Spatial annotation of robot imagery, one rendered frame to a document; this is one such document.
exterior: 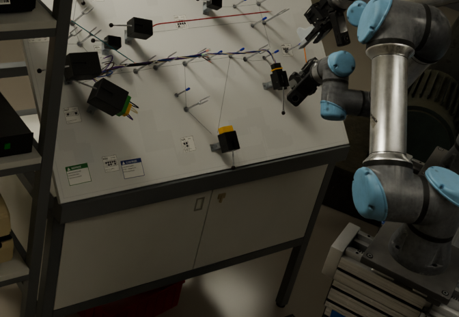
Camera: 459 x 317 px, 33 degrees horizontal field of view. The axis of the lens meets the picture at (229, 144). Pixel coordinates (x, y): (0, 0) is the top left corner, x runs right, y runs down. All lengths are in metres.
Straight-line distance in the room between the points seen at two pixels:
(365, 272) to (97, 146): 0.91
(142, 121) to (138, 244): 0.43
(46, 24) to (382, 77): 0.81
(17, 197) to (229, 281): 1.24
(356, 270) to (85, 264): 0.96
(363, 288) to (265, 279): 1.61
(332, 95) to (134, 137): 0.64
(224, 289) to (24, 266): 1.28
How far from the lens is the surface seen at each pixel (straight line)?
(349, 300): 2.03
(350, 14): 2.31
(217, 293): 3.43
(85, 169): 2.35
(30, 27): 1.93
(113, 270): 2.65
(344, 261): 1.97
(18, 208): 2.63
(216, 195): 2.70
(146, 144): 2.46
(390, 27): 1.88
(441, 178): 1.84
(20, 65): 2.73
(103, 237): 2.52
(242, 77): 2.72
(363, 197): 1.79
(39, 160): 2.15
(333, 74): 2.23
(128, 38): 2.52
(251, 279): 3.55
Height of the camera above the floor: 2.25
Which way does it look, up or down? 30 degrees down
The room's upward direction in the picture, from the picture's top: 14 degrees clockwise
